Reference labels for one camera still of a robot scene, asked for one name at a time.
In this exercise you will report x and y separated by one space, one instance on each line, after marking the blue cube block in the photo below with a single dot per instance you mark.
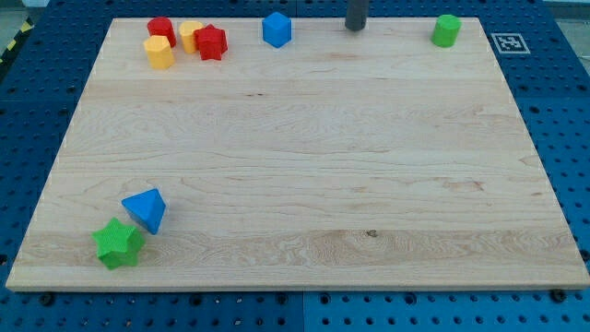
276 29

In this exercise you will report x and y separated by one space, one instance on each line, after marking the yellow hexagon block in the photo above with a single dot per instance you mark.
159 52

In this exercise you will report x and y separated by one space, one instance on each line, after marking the wooden board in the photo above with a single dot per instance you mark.
340 161

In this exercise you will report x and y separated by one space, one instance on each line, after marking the red star block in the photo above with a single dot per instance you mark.
211 42

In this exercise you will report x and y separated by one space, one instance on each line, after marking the blue triangle block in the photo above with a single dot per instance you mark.
146 208

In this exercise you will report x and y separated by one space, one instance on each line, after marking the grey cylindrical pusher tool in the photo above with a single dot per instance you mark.
357 13

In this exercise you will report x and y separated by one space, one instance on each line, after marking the yellow cylinder block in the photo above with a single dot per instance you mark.
187 33

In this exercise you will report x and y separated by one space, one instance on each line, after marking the green star block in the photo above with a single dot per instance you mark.
118 244

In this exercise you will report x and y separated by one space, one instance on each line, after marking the red cylinder block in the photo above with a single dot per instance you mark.
162 26

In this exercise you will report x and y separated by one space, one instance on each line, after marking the green cylinder block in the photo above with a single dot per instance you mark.
446 30

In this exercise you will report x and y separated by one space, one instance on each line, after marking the white fiducial marker tag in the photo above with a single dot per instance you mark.
510 43

